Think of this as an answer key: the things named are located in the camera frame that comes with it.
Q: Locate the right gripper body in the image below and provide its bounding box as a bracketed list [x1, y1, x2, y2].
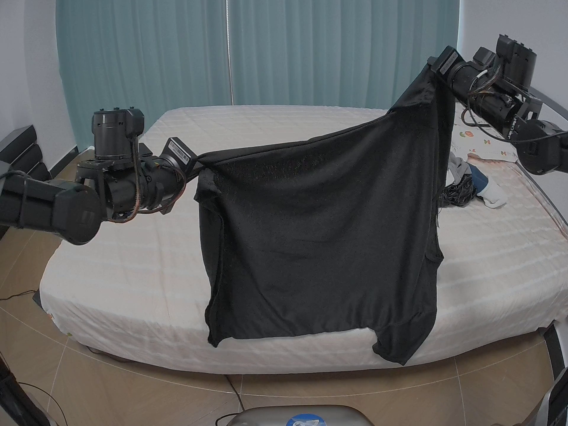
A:
[428, 46, 493, 103]

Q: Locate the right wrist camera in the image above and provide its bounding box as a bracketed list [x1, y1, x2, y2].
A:
[472, 46, 496, 73]

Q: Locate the pile of clothes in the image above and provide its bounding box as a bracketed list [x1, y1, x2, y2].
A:
[437, 151, 508, 209]

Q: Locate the black T-shirt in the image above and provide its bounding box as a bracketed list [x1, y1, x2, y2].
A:
[194, 67, 458, 366]

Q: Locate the bed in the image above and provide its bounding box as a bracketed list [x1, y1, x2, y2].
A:
[33, 88, 568, 376]

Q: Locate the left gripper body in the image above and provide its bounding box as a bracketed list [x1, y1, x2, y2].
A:
[132, 137, 198, 215]

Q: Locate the white printed pillow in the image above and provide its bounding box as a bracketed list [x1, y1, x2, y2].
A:
[450, 100, 520, 164]

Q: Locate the black chest of drawers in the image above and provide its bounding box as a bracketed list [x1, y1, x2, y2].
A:
[0, 125, 50, 185]

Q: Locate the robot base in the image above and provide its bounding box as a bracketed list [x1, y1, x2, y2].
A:
[226, 404, 375, 426]

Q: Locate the blue-green curtain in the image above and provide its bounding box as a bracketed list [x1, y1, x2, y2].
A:
[55, 0, 235, 152]
[225, 0, 462, 111]

